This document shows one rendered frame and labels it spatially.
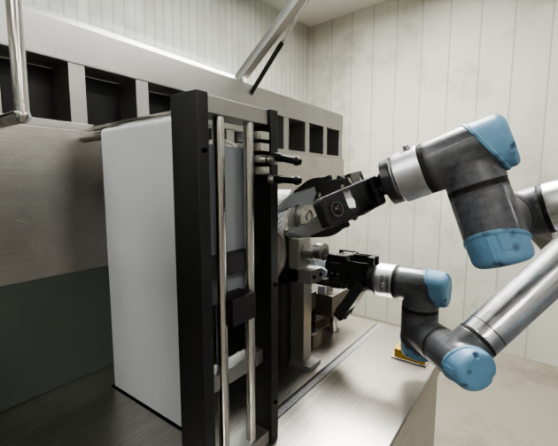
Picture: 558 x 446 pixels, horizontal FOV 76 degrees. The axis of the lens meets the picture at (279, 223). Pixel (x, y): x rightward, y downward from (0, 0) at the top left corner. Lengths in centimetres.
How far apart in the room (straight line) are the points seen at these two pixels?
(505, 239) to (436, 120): 287
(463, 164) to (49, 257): 76
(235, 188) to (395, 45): 320
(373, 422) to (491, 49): 299
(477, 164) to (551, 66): 277
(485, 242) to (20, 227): 78
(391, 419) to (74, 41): 97
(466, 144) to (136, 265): 57
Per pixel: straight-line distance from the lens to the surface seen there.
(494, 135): 52
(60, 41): 91
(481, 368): 73
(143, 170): 67
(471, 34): 344
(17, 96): 53
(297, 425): 73
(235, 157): 53
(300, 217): 82
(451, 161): 52
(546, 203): 63
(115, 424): 79
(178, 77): 105
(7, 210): 83
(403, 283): 80
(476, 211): 52
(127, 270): 75
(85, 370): 96
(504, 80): 329
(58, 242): 86
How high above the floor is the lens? 133
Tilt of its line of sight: 7 degrees down
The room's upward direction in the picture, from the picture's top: straight up
